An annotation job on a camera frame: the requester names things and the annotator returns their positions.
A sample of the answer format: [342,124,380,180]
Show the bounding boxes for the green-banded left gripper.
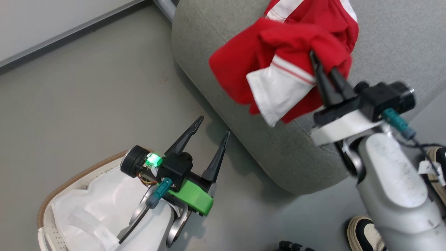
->
[165,116,231,216]

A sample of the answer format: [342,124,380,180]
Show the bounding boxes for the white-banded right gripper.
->
[309,51,384,147]

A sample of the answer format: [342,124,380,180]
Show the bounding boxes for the red and white shirt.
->
[208,0,360,128]

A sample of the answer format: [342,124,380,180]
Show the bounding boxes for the grey fabric sofa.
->
[171,0,446,196]

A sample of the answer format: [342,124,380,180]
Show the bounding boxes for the black ribbed floor object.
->
[278,240,316,251]

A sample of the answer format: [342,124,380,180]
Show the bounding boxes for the white woven-rim laundry basket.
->
[37,150,175,251]

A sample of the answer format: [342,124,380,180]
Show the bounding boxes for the black cable with teal plug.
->
[382,107,446,150]
[118,177,174,244]

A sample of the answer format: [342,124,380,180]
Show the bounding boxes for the white cable label tag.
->
[418,160,445,187]

